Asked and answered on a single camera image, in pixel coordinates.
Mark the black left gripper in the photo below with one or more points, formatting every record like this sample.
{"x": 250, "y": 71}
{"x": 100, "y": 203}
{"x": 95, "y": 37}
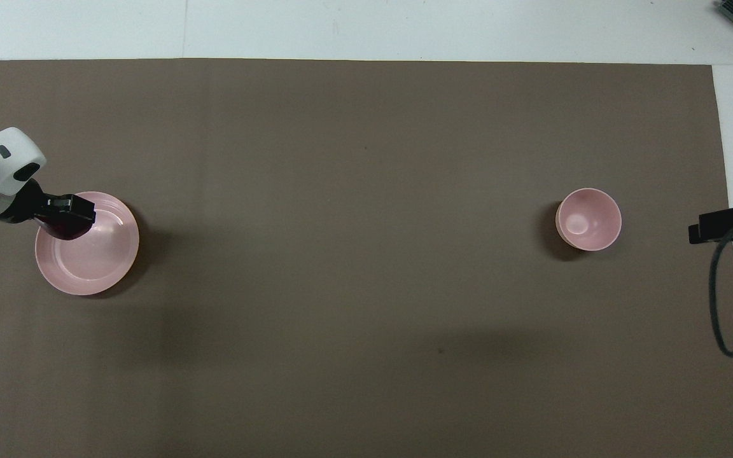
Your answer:
{"x": 21, "y": 203}

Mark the red apple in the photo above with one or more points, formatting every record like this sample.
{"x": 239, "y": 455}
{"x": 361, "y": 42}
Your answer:
{"x": 64, "y": 230}

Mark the pink plate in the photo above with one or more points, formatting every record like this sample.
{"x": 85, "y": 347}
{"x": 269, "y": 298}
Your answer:
{"x": 96, "y": 264}

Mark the pink bowl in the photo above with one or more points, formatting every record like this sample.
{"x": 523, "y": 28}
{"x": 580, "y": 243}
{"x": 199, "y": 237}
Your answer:
{"x": 589, "y": 219}

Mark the brown table mat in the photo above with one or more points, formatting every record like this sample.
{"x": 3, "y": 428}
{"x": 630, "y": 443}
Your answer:
{"x": 354, "y": 191}

